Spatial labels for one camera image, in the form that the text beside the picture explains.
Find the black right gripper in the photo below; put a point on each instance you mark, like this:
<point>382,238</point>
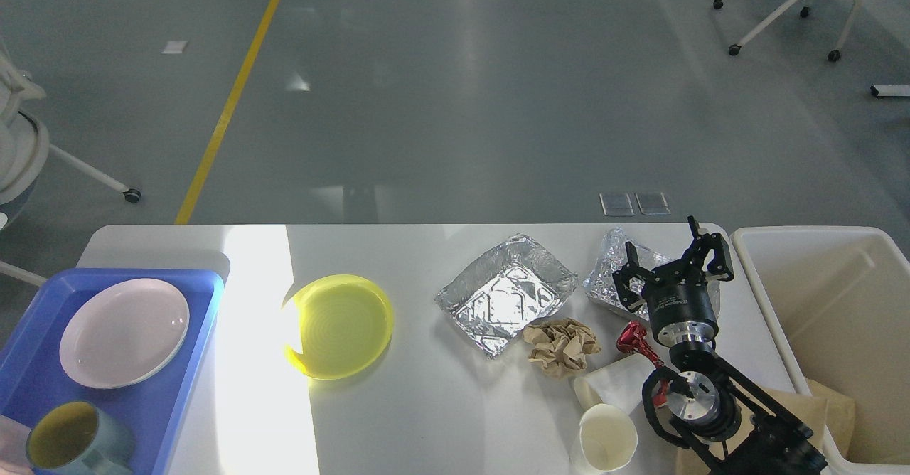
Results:
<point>676,295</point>

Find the yellow translucent plate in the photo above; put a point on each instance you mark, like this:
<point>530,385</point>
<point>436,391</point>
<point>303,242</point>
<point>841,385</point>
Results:
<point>336,326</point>

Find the grey-blue mug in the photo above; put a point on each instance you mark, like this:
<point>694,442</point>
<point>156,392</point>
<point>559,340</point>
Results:
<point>79,438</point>

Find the pink mug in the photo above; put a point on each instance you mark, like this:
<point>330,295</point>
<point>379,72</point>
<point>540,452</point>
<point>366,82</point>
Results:
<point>13,447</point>

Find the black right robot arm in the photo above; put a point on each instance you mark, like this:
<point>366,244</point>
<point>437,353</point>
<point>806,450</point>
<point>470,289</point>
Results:
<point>700,401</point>

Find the crumpled aluminium foil tray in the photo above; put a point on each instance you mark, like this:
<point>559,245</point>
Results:
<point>600,287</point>

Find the right floor socket cover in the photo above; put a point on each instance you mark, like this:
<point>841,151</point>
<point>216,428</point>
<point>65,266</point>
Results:
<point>653,203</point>

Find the floor socket cover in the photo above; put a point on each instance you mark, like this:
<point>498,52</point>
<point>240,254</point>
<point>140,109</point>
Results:
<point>653,203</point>
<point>616,204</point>

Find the red crumpled wrapper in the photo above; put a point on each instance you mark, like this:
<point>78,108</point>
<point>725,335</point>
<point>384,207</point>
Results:
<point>632,340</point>

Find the left floor socket cover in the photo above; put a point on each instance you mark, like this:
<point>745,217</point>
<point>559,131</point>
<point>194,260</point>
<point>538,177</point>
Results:
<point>616,204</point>

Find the lying white paper cup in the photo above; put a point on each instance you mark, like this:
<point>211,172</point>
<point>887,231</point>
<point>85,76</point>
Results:
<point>617,385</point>

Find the crumpled brown paper ball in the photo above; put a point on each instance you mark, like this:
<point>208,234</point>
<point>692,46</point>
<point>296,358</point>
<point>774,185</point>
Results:
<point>560,347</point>

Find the square aluminium foil tray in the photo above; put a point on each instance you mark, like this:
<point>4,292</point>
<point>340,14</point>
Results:
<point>503,291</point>

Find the white plastic waste bin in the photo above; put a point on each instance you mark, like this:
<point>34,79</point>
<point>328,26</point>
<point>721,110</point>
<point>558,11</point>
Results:
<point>836,300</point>

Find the upright white paper cup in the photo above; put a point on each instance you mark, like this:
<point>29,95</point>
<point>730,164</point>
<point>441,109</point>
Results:
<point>605,442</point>

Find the brown paper bag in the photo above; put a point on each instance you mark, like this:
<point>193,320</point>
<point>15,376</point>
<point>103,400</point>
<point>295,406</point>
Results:
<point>824,408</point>

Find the white bar on floor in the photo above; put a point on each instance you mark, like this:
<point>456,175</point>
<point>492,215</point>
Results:
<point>890,90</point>

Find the pink round plate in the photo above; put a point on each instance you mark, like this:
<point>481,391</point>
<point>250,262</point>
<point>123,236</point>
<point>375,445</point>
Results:
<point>124,334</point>

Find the blue plastic tray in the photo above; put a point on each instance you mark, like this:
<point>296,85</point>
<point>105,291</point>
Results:
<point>33,380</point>

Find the white office chair left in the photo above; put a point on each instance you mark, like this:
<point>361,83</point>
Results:
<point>26,145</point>

